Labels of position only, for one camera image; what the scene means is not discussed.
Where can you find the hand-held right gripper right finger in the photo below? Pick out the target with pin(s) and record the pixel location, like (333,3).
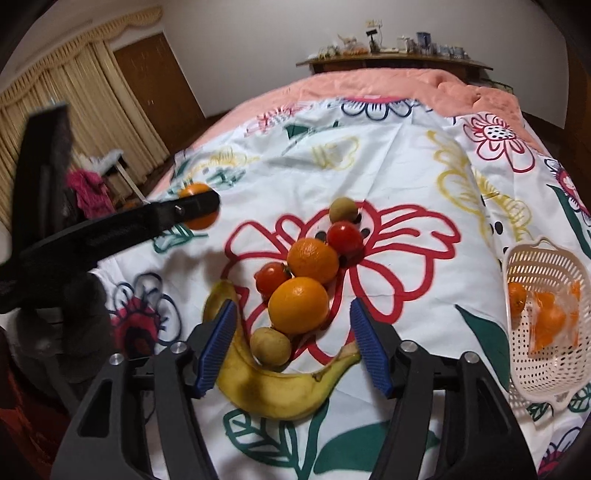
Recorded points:
(367,346)

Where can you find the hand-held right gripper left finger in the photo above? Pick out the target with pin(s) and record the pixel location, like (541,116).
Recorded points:
(217,350)

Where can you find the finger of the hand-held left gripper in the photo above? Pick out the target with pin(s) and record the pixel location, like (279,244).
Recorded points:
(184,210)

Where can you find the yellow banana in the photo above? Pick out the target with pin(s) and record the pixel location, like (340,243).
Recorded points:
(277,397)

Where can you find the red tomato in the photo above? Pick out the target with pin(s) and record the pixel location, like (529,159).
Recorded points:
(344,237)
(272,279)

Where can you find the brown kiwi fruit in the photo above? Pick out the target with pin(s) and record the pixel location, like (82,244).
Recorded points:
(344,210)
(271,348)

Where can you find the white plastic basket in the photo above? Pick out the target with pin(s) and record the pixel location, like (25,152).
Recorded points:
(545,383)

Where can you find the person's left hand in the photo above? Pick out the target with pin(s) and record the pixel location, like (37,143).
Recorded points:
(87,323)

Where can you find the pink cloth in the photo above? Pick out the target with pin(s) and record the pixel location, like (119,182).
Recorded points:
(90,191)

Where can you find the white side table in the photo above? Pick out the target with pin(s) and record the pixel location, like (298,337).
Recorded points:
(122,173)

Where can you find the beige curtains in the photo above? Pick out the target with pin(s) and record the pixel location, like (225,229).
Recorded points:
(92,92)

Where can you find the brown wooden door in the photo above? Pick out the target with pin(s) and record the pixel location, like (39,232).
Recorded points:
(157,87)

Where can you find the small orange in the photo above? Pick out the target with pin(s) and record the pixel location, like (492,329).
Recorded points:
(517,299)

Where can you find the clear plastic bag of oranges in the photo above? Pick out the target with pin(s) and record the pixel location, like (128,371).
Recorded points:
(551,321)

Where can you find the floral printed blanket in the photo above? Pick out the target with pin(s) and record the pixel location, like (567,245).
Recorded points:
(392,152)

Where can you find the cluster of small trinkets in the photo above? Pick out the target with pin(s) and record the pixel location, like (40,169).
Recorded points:
(344,45)

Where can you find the pink bedspread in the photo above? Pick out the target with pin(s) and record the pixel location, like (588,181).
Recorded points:
(392,85)

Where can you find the black bottle ornament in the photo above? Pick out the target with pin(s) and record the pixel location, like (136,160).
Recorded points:
(371,40)

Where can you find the wooden headboard shelf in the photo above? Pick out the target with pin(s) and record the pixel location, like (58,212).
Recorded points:
(392,62)

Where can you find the blue picture frame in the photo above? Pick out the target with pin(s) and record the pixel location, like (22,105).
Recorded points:
(424,40)

